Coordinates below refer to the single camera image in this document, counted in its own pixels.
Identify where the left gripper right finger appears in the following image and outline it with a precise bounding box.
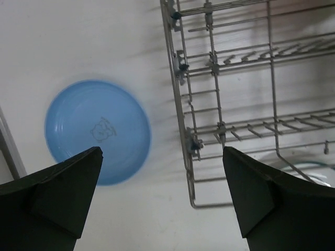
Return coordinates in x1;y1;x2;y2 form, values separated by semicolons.
222;146;334;250

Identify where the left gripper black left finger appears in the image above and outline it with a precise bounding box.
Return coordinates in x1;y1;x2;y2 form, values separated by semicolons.
1;147;103;250

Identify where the grey wire dish rack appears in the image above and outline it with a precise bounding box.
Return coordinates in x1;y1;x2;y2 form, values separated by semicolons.
160;1;334;209

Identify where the white ceramic plate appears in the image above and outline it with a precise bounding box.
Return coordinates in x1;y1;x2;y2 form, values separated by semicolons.
293;161;334;188

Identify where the blue plastic plate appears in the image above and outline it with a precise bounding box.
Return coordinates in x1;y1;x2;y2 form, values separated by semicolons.
44;79;152;186

